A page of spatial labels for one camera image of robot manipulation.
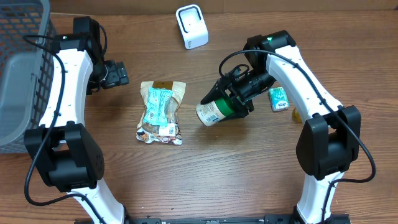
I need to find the teal wipes packet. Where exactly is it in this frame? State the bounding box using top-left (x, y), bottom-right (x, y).
top-left (144, 87), bottom-right (172, 126)

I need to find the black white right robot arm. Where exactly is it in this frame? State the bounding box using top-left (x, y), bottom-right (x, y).
top-left (196, 30), bottom-right (361, 223)

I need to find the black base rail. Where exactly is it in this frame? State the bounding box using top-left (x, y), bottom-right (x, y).
top-left (74, 213), bottom-right (352, 224)

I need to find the green lid jar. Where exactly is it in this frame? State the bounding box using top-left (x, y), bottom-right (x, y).
top-left (196, 98), bottom-right (234, 126)

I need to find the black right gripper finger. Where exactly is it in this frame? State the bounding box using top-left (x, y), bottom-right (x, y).
top-left (200, 79), bottom-right (231, 105)
top-left (223, 98), bottom-right (254, 120)

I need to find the white barcode scanner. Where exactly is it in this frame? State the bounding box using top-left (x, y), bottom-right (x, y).
top-left (175, 4), bottom-right (209, 50)

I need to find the grey plastic basket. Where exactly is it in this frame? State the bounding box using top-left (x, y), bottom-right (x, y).
top-left (1, 0), bottom-right (56, 154)

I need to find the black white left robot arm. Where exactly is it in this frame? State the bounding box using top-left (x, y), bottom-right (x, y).
top-left (24, 16), bottom-right (129, 223)

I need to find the brown snack pouch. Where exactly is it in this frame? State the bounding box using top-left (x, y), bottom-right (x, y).
top-left (136, 81), bottom-right (186, 146)

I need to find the yellow dish soap bottle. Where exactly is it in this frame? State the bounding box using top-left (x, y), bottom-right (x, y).
top-left (292, 108), bottom-right (302, 123)

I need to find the teal tissue pack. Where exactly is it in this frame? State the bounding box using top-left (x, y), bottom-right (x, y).
top-left (268, 87), bottom-right (290, 112)

